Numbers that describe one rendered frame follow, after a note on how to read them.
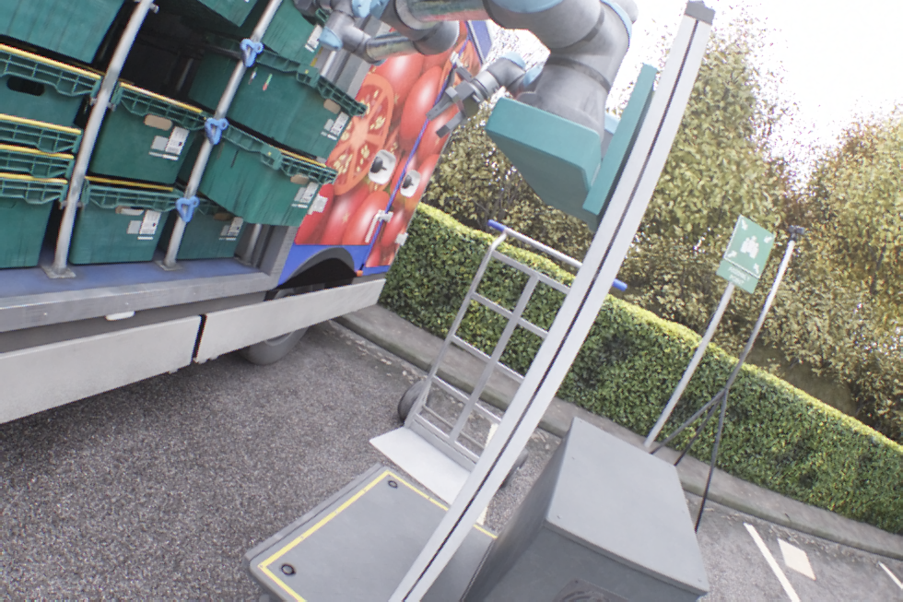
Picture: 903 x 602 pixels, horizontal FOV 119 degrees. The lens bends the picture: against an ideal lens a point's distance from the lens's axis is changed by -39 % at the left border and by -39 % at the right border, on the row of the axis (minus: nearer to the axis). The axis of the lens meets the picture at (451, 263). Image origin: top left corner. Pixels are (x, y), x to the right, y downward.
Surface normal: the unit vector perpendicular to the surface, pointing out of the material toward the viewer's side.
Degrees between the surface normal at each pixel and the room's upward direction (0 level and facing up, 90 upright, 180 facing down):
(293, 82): 93
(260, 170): 93
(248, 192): 97
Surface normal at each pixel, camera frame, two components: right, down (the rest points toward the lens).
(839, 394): -0.13, -0.47
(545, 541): -0.34, -0.03
